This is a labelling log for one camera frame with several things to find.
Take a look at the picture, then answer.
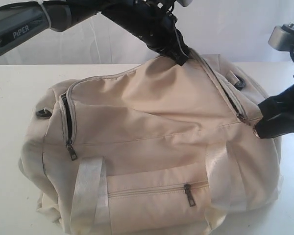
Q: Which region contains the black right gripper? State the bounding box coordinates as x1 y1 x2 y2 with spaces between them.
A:
253 52 294 139

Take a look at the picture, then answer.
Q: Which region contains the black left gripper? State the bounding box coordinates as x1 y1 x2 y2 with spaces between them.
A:
134 0 194 66

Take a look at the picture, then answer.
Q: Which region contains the metal main zipper pull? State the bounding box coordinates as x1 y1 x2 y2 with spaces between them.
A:
236 113 260 138

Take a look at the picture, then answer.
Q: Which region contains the cream duffel bag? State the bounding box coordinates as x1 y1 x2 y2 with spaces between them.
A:
19 53 281 235

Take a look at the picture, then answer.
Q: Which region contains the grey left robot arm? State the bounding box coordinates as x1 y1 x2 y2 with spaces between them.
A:
0 0 190 66

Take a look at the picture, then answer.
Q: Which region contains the dark pocket zipper pull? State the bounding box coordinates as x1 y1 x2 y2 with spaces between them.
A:
184 184 196 207

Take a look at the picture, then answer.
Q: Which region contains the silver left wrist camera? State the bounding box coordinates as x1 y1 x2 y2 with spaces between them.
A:
174 0 193 7

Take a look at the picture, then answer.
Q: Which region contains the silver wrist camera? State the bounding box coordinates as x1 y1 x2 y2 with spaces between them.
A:
174 0 193 7
268 23 294 52

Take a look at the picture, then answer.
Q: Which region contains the black D-ring strap loop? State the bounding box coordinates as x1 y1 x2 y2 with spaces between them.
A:
226 70 247 90

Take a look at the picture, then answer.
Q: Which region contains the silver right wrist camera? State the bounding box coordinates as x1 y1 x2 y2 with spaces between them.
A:
268 23 294 52

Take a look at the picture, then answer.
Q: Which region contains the black left D-ring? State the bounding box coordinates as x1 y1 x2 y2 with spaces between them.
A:
35 107 53 119

